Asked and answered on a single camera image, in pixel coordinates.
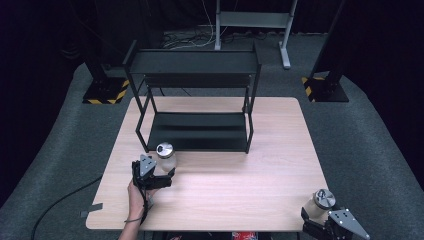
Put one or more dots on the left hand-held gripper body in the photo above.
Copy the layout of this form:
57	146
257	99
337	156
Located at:
146	166

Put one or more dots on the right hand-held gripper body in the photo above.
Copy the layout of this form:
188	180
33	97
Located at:
345	221

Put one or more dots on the glass jar with white powder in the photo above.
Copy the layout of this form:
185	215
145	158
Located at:
165	156

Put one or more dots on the glass jar with beige powder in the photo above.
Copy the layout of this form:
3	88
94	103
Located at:
318	204

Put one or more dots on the black metal shelf rack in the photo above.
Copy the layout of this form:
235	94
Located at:
196	133

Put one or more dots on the person's left hand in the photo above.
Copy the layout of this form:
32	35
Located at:
136	200

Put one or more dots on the red patterned cloth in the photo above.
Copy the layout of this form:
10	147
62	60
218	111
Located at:
244	236

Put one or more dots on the grey tape strip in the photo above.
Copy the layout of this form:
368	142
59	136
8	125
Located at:
91	209

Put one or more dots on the black stand with striped base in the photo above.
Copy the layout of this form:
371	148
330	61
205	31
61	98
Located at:
328	90
105	90

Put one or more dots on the grey metal stand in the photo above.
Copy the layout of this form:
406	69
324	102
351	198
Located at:
255	19

